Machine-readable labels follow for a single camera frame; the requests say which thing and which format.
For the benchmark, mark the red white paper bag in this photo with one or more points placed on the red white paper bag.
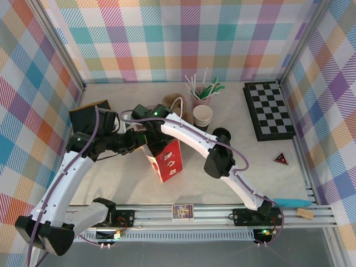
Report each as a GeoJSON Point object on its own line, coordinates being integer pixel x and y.
{"type": "Point", "coordinates": [169, 164]}

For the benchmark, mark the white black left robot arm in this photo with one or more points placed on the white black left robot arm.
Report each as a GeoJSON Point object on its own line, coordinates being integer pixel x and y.
{"type": "Point", "coordinates": [76, 175]}

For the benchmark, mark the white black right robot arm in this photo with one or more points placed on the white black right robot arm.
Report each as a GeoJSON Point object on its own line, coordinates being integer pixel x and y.
{"type": "Point", "coordinates": [189, 133]}

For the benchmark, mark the white black paper coffee cup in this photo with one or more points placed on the white black paper coffee cup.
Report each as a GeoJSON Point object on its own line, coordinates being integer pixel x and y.
{"type": "Point", "coordinates": [202, 123]}
{"type": "Point", "coordinates": [204, 128]}

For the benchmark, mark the brown pulp cup carrier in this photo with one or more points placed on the brown pulp cup carrier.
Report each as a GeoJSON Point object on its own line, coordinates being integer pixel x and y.
{"type": "Point", "coordinates": [169, 100]}

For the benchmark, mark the white wrapped drinking straw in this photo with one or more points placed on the white wrapped drinking straw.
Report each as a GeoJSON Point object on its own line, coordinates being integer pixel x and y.
{"type": "Point", "coordinates": [191, 85]}
{"type": "Point", "coordinates": [192, 93]}
{"type": "Point", "coordinates": [194, 83]}
{"type": "Point", "coordinates": [205, 76]}

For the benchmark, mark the pink straw holder cup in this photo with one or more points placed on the pink straw holder cup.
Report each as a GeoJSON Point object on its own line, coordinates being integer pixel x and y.
{"type": "Point", "coordinates": [198, 102]}

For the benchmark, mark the stack of paper cups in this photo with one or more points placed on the stack of paper cups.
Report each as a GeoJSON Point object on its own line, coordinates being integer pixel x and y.
{"type": "Point", "coordinates": [202, 113]}

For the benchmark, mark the black plastic cup lid stack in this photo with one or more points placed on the black plastic cup lid stack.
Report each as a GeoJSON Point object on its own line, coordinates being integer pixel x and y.
{"type": "Point", "coordinates": [219, 131]}

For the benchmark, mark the playing card box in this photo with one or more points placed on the playing card box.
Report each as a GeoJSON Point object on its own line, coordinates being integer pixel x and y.
{"type": "Point", "coordinates": [182, 212]}

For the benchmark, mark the small controller board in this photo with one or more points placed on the small controller board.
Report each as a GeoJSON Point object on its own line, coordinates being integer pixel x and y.
{"type": "Point", "coordinates": [265, 236]}
{"type": "Point", "coordinates": [107, 236]}

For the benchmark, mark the black grey chessboard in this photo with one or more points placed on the black grey chessboard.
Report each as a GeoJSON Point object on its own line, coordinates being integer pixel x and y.
{"type": "Point", "coordinates": [267, 103]}

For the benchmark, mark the red black triangle sign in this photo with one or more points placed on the red black triangle sign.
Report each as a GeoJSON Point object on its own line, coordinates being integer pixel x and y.
{"type": "Point", "coordinates": [281, 160]}

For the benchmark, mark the teal plastic tool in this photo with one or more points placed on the teal plastic tool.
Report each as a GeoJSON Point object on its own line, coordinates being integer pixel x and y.
{"type": "Point", "coordinates": [294, 202]}

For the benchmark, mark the small wooden block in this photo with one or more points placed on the small wooden block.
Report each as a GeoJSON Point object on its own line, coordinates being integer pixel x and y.
{"type": "Point", "coordinates": [304, 213]}

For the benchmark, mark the wide aluminium frame rail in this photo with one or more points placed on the wide aluminium frame rail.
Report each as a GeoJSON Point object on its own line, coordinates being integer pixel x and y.
{"type": "Point", "coordinates": [155, 215]}

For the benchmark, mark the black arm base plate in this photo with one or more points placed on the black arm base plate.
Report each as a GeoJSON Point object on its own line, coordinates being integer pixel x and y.
{"type": "Point", "coordinates": [239, 218]}
{"type": "Point", "coordinates": [125, 217]}

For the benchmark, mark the aluminium frame post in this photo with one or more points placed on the aluminium frame post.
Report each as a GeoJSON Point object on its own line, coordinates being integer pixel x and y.
{"type": "Point", "coordinates": [61, 47]}
{"type": "Point", "coordinates": [301, 41]}

